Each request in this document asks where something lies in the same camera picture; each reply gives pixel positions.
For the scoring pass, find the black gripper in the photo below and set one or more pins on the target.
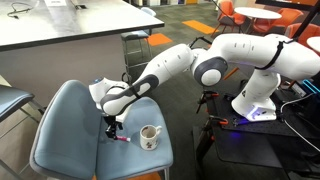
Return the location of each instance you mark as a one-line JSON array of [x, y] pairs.
[[114, 123]]

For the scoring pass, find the pink marker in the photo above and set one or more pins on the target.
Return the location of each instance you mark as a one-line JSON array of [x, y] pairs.
[[124, 139]]

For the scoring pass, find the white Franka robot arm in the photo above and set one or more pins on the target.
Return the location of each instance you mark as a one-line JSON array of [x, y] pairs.
[[266, 50]]

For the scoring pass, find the white ceramic mug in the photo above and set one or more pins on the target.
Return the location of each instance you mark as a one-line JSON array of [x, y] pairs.
[[148, 138]]

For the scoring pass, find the blue chair with mug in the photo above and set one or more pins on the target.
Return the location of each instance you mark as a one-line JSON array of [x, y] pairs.
[[66, 133]]

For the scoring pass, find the orange black clamp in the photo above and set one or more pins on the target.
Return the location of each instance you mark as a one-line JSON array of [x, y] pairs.
[[205, 96], [215, 120]]

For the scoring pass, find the metal legged bar stool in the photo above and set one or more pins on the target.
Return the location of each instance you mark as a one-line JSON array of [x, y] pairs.
[[135, 35]]

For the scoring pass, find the empty blue chair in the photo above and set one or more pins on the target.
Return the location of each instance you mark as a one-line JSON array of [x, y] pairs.
[[13, 98]]

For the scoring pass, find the grey top counter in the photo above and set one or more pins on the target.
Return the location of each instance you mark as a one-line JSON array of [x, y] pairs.
[[66, 23]]

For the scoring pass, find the black mounting platform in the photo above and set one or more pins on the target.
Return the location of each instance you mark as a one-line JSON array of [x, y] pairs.
[[253, 143]]

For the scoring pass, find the white paper sheet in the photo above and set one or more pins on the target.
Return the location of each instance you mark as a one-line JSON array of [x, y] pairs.
[[55, 2]]

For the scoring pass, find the orange lounge chair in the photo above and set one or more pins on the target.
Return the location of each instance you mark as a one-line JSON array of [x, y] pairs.
[[228, 13], [305, 31], [283, 18]]

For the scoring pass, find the white round table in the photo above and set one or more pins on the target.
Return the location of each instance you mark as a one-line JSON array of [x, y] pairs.
[[315, 43], [256, 13]]

